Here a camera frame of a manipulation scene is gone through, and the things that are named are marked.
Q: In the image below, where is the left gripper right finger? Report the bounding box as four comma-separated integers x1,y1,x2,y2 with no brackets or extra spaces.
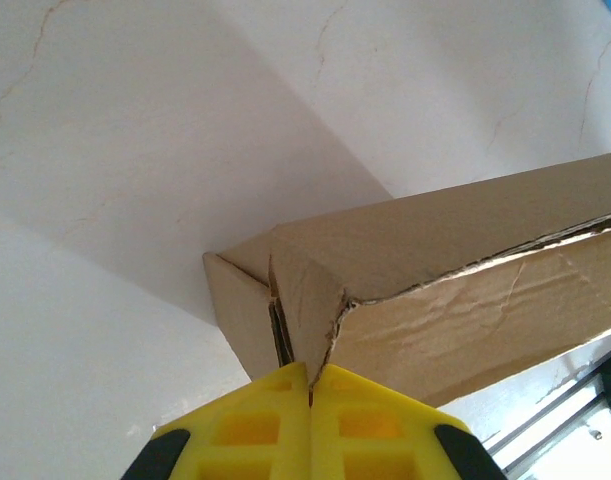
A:
309,362,507,480

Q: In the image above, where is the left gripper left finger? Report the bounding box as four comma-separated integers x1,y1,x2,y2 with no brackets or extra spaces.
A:
120,360,312,480

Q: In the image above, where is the brown cardboard paper box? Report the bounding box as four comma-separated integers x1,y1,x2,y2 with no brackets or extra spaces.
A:
202,152,611,409

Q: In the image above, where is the aluminium table frame rail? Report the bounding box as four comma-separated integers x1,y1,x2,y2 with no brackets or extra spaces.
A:
482,367,611,480

